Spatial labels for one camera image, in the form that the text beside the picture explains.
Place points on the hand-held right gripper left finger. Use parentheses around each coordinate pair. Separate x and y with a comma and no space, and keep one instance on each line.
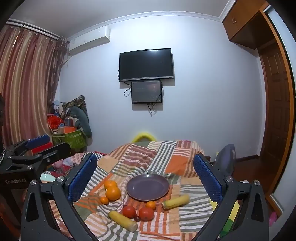
(82,178)

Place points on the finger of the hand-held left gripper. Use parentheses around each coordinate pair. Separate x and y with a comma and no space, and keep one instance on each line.
(38,140)
(57,150)

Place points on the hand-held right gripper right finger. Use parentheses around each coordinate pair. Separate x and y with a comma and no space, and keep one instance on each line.
(208,178)

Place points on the large orange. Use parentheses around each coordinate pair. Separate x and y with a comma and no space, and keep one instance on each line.
(110,183)
(112,193)

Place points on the small mandarin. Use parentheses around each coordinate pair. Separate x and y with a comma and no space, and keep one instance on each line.
(104,200)
(150,205)

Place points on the yellow corn cob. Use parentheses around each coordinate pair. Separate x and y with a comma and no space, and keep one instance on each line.
(175,202)
(123,221)

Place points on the red tomato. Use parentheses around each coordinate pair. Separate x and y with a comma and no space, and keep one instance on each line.
(146,214)
(128,211)

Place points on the purple round plate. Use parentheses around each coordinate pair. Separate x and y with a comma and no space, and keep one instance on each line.
(148,187)

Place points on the red box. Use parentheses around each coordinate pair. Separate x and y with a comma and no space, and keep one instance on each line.
(42,148)

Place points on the floral quilt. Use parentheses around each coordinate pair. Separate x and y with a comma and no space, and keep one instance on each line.
(76,158)

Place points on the orange box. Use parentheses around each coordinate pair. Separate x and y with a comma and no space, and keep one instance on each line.
(68,129)

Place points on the red plastic bag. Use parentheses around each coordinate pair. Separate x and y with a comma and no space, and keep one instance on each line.
(54,121)

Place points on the blue chair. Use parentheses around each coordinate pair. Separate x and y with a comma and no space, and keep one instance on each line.
(225,158)

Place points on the yellow bedsheet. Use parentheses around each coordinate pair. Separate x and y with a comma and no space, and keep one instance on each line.
(233,210)

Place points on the striped patchwork blanket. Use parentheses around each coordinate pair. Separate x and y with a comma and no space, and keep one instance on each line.
(166,157)

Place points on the camouflage pillow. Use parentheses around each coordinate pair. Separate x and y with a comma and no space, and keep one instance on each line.
(78,102)

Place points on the striped red curtain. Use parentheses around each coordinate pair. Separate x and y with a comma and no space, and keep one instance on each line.
(27,81)

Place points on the small dark red fruit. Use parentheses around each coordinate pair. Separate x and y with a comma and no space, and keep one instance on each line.
(137,218)

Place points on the pink object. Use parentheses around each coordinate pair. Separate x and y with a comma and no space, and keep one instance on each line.
(272,217)

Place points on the wooden door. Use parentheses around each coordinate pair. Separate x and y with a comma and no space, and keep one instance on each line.
(275,111)

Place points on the white air conditioner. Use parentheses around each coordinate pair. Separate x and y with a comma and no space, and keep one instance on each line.
(89,38)

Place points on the wooden overhead cabinet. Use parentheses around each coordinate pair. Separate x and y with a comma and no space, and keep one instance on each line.
(242,22)

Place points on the small black wall monitor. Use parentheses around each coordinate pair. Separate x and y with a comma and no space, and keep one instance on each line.
(146,92)

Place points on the white curtain rail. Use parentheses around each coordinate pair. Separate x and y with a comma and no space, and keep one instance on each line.
(34,29)

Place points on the black wall television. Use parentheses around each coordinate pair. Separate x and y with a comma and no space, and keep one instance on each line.
(146,64)

